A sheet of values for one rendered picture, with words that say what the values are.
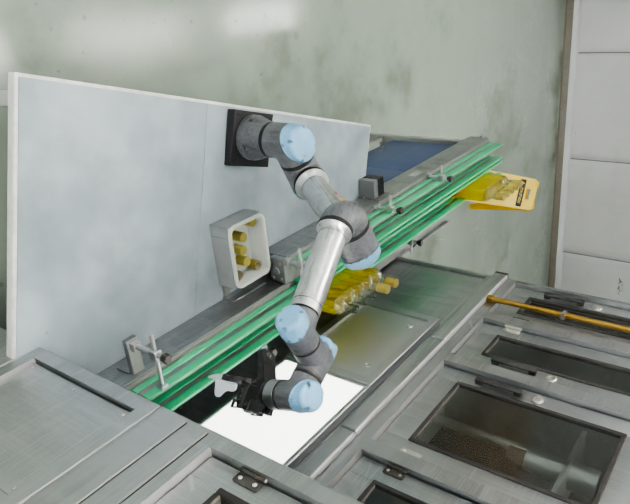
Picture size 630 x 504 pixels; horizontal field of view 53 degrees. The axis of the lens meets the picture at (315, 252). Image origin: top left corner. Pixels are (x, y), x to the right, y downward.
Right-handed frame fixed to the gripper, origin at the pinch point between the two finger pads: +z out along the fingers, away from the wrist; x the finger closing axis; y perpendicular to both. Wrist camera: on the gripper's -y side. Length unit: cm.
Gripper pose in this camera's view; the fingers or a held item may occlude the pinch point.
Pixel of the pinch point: (230, 383)
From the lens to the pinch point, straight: 176.0
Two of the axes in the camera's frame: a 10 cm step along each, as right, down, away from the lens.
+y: -2.6, 8.8, -3.9
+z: -6.6, 1.3, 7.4
